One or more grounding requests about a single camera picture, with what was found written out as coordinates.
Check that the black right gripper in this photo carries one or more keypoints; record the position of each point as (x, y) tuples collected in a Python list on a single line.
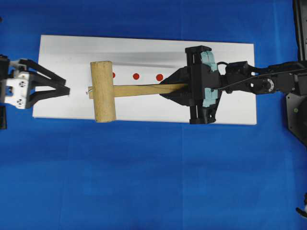
[(194, 75)]

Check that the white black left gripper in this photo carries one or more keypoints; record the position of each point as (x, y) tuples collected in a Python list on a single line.
[(15, 89)]

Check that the wooden mallet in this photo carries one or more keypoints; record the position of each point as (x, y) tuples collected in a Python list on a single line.
[(103, 91)]

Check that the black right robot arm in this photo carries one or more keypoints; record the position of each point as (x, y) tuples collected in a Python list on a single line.
[(287, 77)]

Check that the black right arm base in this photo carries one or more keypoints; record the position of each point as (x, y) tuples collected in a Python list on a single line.
[(296, 105)]

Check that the white foam board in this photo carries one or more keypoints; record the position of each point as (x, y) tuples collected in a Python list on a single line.
[(135, 62)]

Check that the black teal wrist camera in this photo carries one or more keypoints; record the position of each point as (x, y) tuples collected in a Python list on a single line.
[(210, 94)]

